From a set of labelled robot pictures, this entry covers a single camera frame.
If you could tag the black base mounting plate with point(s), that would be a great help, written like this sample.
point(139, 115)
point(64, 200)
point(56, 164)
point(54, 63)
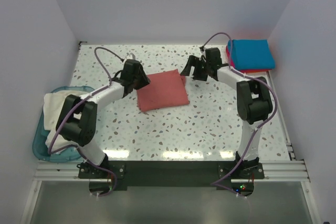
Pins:
point(120, 175)

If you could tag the salmon pink t shirt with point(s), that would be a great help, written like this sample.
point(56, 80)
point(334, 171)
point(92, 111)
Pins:
point(166, 89)

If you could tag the folded blue t shirt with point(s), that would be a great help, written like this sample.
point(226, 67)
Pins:
point(251, 54)

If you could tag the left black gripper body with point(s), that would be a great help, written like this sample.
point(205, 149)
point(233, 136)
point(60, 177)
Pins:
point(142, 79)

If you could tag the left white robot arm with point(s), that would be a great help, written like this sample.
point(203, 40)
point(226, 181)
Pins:
point(78, 116)

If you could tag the cream white t shirt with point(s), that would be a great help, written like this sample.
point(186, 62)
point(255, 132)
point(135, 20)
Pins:
point(53, 103)

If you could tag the aluminium frame rail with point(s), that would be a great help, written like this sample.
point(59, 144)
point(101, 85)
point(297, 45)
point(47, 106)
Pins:
point(274, 171)

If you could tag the folded magenta t shirt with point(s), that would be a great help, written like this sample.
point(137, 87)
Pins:
point(245, 70)

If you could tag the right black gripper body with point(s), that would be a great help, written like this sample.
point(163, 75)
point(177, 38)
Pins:
point(198, 67)

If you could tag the teal plastic basket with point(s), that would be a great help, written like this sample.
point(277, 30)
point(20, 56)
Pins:
point(39, 143)

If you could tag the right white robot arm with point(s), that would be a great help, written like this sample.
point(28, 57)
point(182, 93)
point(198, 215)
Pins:
point(255, 99)

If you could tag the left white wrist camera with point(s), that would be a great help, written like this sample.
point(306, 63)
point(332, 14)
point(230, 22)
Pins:
point(130, 56)

